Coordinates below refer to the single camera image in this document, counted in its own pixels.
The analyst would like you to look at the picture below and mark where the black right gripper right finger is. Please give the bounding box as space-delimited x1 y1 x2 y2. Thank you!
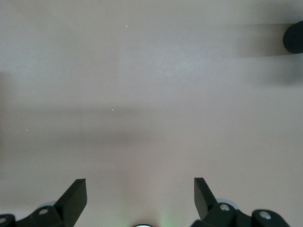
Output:
190 177 291 227

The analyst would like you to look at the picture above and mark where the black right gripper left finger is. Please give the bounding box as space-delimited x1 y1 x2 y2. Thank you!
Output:
0 178 88 227

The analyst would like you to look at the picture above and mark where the black round foam object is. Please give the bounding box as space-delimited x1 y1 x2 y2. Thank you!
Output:
283 20 303 54

